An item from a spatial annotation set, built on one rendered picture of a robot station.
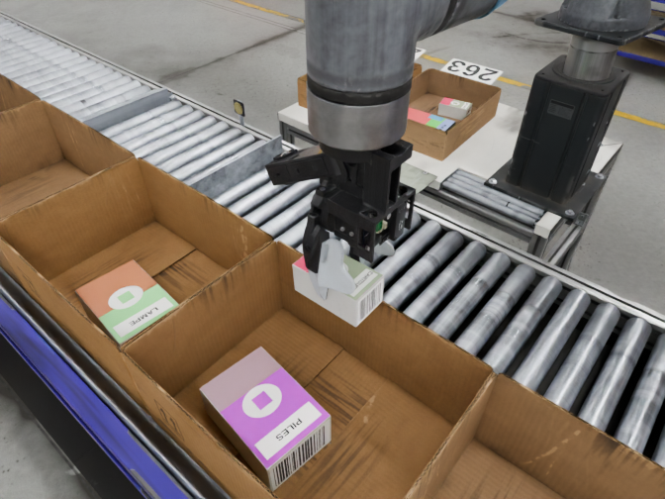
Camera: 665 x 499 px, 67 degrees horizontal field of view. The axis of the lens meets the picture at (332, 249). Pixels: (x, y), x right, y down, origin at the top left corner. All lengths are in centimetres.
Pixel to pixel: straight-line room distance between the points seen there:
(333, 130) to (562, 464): 52
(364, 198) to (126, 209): 72
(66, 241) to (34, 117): 43
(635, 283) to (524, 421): 189
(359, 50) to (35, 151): 114
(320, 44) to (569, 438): 53
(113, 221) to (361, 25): 82
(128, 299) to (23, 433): 121
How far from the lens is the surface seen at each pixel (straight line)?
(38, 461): 199
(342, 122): 42
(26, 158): 145
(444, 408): 80
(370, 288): 59
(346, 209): 48
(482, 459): 80
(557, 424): 70
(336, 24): 40
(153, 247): 111
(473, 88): 191
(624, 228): 287
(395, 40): 41
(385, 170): 45
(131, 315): 89
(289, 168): 53
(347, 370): 85
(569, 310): 122
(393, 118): 43
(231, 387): 76
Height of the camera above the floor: 159
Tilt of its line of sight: 42 degrees down
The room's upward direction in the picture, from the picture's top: straight up
